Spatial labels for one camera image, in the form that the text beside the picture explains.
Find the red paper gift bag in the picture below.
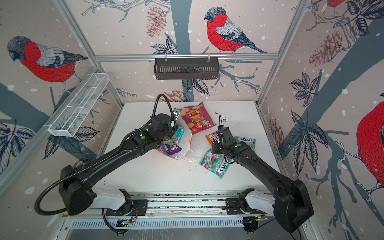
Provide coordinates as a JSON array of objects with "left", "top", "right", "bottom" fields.
[{"left": 157, "top": 117, "right": 198, "bottom": 162}]

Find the purple Fox's berries bag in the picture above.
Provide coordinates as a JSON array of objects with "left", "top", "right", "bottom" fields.
[{"left": 165, "top": 143, "right": 182, "bottom": 156}]

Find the orange Fox's candy bag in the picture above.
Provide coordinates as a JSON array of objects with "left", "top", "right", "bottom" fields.
[{"left": 206, "top": 132, "right": 220, "bottom": 146}]

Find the pink Lay's chips bag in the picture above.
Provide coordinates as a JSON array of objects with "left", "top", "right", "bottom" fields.
[{"left": 180, "top": 102, "right": 216, "bottom": 135}]

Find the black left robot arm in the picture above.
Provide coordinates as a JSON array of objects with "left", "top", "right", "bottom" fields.
[{"left": 59, "top": 114, "right": 178, "bottom": 216}]

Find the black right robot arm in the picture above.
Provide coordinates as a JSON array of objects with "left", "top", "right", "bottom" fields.
[{"left": 213, "top": 125, "right": 314, "bottom": 234}]

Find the green snack packet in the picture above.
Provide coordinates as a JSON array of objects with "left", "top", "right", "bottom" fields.
[{"left": 163, "top": 127, "right": 185, "bottom": 145}]

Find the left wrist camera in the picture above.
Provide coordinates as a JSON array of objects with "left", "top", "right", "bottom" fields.
[{"left": 173, "top": 108, "right": 181, "bottom": 120}]

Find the black left corrugated cable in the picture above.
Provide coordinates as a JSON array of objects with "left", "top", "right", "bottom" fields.
[{"left": 33, "top": 93, "right": 177, "bottom": 216}]

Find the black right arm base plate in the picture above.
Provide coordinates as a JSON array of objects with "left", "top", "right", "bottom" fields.
[{"left": 222, "top": 198, "right": 266, "bottom": 215}]

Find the black wall basket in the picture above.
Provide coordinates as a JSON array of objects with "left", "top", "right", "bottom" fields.
[{"left": 154, "top": 58, "right": 220, "bottom": 80}]

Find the aluminium mounting rail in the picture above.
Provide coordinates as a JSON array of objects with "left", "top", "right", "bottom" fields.
[{"left": 62, "top": 191, "right": 313, "bottom": 218}]

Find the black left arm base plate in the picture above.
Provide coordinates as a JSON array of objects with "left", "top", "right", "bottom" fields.
[{"left": 105, "top": 200, "right": 149, "bottom": 217}]

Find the aluminium frame crossbar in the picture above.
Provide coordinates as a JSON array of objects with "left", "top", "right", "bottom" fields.
[{"left": 94, "top": 53, "right": 280, "bottom": 63}]

